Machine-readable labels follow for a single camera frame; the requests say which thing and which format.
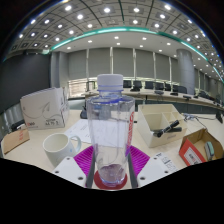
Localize open brown red-flapped box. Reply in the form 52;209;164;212
178;127;224;167

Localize white paper sheet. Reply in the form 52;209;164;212
63;118;93;145

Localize white printed cardboard box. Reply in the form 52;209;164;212
19;87;71;131

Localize small white printed leaflet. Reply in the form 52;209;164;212
153;151;180;173

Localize round ceiling spotlights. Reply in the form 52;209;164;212
17;2;219;62

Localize curved green ceiling light strip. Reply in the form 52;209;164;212
49;26;224;83

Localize long curved conference desk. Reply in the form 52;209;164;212
82;87;224;112

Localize round grey column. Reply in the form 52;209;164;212
176;48;196;96

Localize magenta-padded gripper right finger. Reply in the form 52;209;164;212
127;145;178;190

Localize flat brown cardboard package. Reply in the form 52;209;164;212
0;128;31;155

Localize black marker pen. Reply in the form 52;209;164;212
152;119;184;139

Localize grey teal handheld device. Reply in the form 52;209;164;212
203;141;216;162

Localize flat round red coaster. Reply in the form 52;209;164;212
93;169;129;191

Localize row of black office chairs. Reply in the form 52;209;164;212
122;79;190;95

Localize white ceramic mug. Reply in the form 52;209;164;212
42;132;83;168

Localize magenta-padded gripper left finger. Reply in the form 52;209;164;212
51;145;98;190

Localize open white divided box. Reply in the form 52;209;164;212
136;103;189;149

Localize clear plastic water bottle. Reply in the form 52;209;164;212
85;73;136;188

